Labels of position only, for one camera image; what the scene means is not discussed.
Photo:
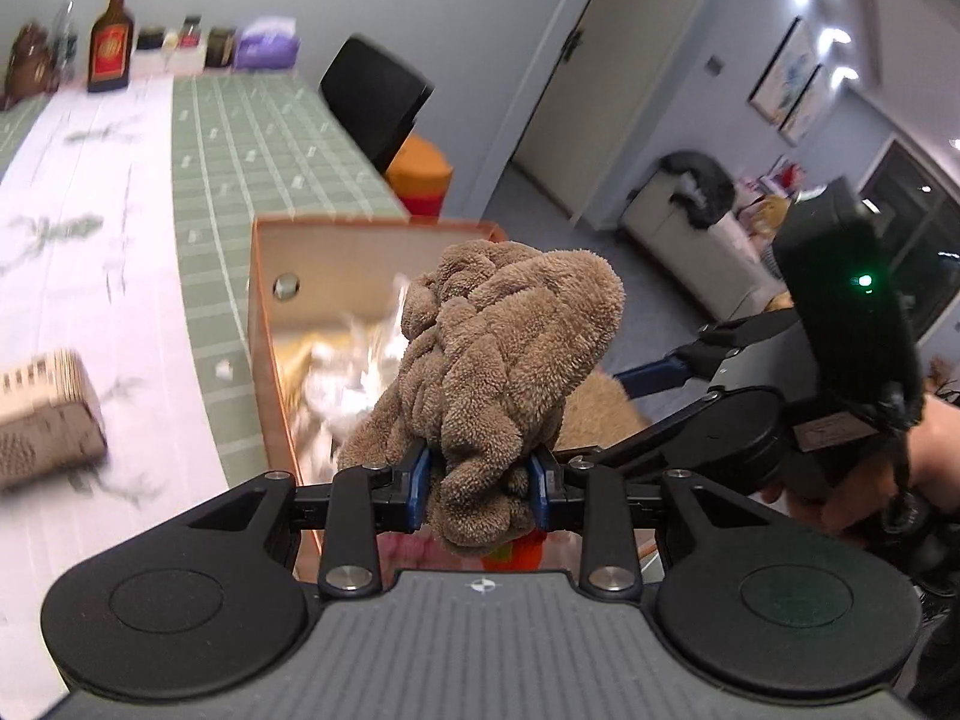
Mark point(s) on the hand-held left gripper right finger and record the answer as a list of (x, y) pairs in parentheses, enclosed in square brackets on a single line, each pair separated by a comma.
[(538, 495)]

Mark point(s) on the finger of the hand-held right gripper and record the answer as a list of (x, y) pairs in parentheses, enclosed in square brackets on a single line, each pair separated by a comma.
[(652, 376), (660, 431)]

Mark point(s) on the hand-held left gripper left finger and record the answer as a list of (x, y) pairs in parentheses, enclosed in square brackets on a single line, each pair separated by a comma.
[(418, 491)]

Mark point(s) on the brown sponge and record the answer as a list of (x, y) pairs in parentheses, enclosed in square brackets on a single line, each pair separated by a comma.
[(604, 405)]

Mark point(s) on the pink white crocheted pouch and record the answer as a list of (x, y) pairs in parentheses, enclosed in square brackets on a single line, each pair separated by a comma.
[(412, 551)]

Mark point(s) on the orange crocheted fruit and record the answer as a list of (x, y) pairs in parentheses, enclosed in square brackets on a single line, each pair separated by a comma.
[(510, 551)]

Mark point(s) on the clear plastic bag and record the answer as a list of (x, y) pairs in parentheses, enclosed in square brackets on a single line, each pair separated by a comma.
[(337, 390)]

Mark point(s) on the brown towel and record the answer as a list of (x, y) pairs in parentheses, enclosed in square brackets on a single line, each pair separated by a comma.
[(510, 360)]

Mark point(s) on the orange cardboard box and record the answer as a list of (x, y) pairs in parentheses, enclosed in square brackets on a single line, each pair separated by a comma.
[(337, 262)]

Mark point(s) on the person's right hand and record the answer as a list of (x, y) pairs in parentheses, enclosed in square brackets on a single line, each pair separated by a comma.
[(941, 457)]

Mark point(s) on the window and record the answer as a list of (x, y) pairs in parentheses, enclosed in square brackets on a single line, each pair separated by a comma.
[(922, 225)]

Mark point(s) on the colourful plush toys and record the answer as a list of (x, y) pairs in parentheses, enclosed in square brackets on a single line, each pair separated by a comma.
[(769, 202)]

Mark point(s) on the white sofa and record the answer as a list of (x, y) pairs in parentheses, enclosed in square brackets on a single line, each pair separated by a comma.
[(697, 262)]

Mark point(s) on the dark cloth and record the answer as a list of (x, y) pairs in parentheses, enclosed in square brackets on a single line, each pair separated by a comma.
[(701, 184)]

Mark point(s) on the orange stool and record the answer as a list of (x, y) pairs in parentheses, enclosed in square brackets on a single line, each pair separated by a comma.
[(420, 180)]

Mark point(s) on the plain white door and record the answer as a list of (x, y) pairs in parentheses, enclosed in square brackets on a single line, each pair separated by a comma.
[(637, 52)]

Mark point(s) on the woven wicker basket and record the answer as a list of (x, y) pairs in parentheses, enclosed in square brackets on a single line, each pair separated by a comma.
[(45, 427)]

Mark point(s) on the black chair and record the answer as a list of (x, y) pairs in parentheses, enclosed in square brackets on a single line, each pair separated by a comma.
[(375, 97)]

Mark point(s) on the purple tissue pack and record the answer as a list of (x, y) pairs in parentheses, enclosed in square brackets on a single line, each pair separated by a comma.
[(266, 45)]

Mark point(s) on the tall dark jar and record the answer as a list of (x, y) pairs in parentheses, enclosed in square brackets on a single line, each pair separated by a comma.
[(220, 49)]

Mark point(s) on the white box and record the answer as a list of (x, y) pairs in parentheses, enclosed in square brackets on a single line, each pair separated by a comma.
[(191, 60)]

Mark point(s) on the small red label jar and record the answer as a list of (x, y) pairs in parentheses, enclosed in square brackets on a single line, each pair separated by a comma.
[(191, 30)]

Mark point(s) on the short dark jar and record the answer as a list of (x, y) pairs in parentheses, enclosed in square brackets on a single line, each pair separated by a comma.
[(151, 38)]

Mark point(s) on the brown liquor bottle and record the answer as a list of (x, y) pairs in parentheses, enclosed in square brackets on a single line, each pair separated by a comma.
[(110, 45)]

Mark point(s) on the clear water bottle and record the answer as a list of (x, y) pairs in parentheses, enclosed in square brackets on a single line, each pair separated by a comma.
[(66, 45)]

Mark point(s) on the brown glass jug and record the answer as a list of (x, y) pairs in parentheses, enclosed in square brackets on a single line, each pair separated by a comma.
[(30, 64)]

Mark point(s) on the small framed wall picture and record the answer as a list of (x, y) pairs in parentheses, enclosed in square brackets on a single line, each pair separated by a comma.
[(801, 105)]

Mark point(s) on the large framed wall picture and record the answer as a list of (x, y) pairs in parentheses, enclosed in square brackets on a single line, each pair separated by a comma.
[(776, 71)]

